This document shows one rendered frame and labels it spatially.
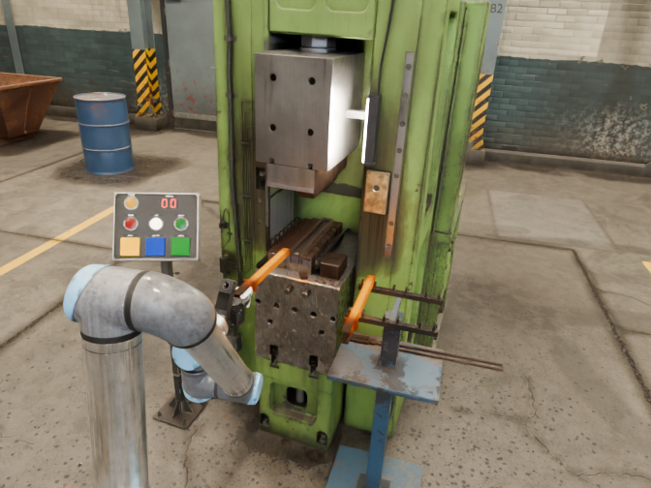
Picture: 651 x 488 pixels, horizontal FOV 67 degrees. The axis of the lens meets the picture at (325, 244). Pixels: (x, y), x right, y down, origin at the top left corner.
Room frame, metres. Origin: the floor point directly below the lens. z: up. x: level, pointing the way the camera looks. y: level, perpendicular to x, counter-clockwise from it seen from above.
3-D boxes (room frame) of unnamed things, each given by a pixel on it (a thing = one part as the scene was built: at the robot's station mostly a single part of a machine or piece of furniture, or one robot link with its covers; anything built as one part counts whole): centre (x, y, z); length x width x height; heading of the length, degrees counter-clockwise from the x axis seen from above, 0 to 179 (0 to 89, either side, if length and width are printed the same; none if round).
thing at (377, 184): (1.86, -0.19, 1.27); 0.09 x 0.02 x 0.17; 72
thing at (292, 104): (2.02, 0.04, 1.56); 0.42 x 0.39 x 0.40; 162
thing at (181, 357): (1.14, 0.35, 1.03); 0.12 x 0.09 x 0.10; 162
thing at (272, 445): (1.79, 0.17, 0.01); 0.58 x 0.39 x 0.01; 72
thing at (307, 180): (2.03, 0.08, 1.32); 0.42 x 0.20 x 0.10; 162
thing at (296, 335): (2.02, 0.03, 0.69); 0.56 x 0.38 x 0.45; 162
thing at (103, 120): (5.96, 2.75, 0.44); 0.59 x 0.59 x 0.88
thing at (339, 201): (2.32, -0.06, 1.37); 0.41 x 0.10 x 0.91; 72
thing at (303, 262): (2.03, 0.08, 0.96); 0.42 x 0.20 x 0.09; 162
